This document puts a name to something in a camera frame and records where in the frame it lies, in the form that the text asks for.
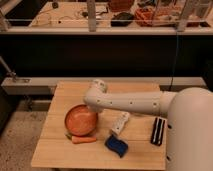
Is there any orange ceramic bowl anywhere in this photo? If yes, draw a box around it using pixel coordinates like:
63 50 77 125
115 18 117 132
65 104 98 136

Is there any orange carrot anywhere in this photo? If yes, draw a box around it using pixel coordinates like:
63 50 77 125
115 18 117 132
66 134 97 144

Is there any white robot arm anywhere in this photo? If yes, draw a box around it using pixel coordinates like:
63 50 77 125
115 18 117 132
83 79 213 171

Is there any white tube bottle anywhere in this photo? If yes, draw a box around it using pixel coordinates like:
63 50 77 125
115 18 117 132
110 112 130 136

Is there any blue sponge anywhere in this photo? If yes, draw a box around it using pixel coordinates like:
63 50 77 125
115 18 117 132
105 135 128 158

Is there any black pouch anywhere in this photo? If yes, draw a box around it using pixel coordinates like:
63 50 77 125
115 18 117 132
110 12 134 27

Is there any orange crate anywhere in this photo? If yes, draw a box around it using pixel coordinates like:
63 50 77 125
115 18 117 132
134 7 203 28

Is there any brown basket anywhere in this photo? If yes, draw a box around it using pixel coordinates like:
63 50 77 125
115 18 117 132
108 0 134 12

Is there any white vertical post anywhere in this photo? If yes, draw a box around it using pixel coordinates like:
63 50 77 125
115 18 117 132
87 0 96 32

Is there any metal clamp bracket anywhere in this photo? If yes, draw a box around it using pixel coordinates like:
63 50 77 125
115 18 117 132
0 54 31 84

